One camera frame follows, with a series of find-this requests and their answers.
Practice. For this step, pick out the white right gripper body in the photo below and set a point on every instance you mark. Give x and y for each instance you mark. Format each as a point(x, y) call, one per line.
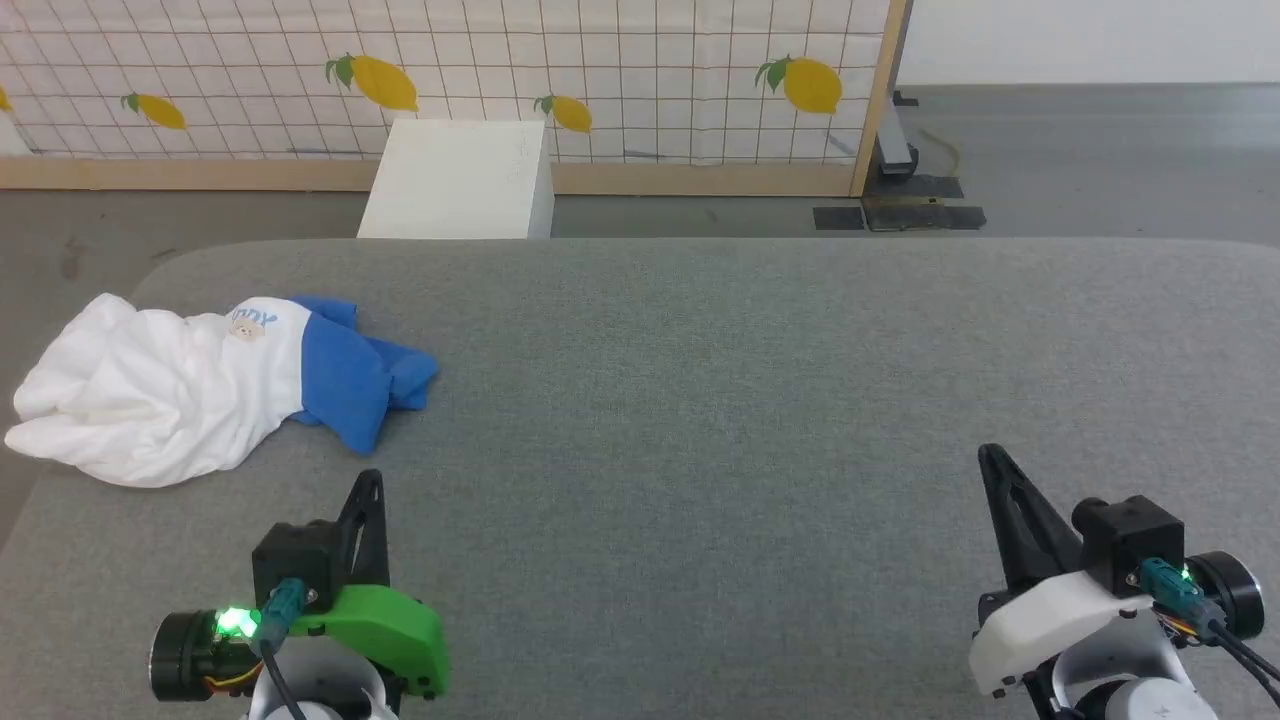
point(1050, 620)

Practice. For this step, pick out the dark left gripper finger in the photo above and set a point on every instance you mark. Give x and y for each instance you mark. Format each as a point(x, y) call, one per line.
point(377, 545)
point(353, 545)

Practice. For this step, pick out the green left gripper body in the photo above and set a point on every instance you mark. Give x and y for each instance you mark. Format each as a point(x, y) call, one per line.
point(400, 630)

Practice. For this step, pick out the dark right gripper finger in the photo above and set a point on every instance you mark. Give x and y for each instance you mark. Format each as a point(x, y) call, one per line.
point(1045, 540)
point(1005, 530)

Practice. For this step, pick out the white and blue garment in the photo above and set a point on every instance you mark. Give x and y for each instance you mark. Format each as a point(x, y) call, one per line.
point(160, 400)

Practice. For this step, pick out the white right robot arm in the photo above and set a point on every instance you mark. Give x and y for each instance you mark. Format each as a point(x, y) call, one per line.
point(1130, 690)

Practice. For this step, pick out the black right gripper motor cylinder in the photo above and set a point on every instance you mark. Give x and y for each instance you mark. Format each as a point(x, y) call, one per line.
point(1235, 590)

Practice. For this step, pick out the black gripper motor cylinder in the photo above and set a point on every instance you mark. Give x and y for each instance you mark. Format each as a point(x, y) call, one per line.
point(185, 655)
point(1235, 590)

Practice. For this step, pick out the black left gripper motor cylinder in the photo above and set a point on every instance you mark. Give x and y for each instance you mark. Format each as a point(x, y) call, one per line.
point(185, 655)

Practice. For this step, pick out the grey fabric table cover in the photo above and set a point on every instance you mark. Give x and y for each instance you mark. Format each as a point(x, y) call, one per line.
point(700, 450)

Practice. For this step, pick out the black floor tape patch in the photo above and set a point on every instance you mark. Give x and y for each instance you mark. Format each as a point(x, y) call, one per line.
point(920, 215)

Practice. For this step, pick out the white rectangular box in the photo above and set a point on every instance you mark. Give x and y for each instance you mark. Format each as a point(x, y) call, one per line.
point(455, 185)

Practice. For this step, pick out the grey metal partition foot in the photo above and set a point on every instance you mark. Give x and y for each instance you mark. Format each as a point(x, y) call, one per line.
point(893, 150)

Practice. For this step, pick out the lemon pattern partition panel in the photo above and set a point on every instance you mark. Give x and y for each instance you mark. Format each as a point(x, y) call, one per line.
point(700, 180)

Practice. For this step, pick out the lemon print grid partition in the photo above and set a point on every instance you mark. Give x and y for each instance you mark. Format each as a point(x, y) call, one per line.
point(600, 60)

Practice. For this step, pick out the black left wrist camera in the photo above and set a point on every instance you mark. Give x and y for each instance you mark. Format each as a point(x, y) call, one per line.
point(295, 560)

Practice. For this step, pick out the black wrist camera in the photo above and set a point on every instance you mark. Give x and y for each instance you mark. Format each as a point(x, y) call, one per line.
point(1125, 540)
point(295, 560)

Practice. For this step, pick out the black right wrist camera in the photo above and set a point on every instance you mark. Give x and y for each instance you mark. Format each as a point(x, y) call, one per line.
point(1125, 540)

